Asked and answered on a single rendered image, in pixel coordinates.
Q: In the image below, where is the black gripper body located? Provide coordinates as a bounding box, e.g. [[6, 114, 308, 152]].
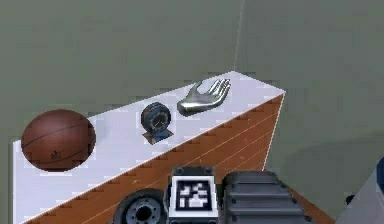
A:
[[112, 188, 168, 224]]

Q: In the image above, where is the brown basketball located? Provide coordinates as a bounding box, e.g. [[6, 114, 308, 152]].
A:
[[20, 109, 97, 173]]

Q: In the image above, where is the silver hand statue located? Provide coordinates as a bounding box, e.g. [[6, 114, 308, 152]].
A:
[[176, 78, 232, 117]]

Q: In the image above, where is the blue and grey bed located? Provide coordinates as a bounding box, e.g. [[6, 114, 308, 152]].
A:
[[334, 156, 384, 224]]

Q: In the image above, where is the white-topped brown chest of drawers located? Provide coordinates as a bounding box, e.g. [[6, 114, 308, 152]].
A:
[[12, 70, 336, 224]]

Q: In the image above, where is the blue round desk clock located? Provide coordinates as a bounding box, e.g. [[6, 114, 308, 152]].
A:
[[140, 101, 175, 146]]

